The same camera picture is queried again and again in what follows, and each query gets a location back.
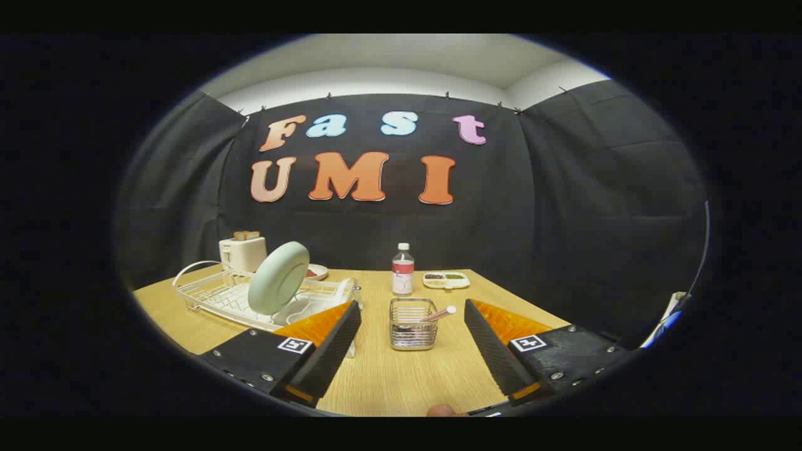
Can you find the white toaster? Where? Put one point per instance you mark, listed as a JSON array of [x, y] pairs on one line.
[[241, 254]]

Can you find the clear bottle red label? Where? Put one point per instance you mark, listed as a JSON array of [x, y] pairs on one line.
[[403, 272]]

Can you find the toast slice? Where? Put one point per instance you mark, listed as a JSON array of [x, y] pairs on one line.
[[246, 235]]

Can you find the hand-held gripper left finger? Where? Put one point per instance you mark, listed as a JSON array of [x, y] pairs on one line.
[[329, 354]]

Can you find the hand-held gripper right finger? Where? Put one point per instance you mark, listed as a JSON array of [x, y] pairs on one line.
[[495, 351]]

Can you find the small plate with food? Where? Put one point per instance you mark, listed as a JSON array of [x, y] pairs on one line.
[[318, 272]]

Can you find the light green plate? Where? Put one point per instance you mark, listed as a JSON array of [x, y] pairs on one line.
[[279, 279]]

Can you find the black backdrop cloth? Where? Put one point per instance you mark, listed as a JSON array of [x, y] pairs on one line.
[[532, 219]]

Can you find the white divided condiment dish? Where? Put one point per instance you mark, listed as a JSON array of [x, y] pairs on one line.
[[446, 280]]

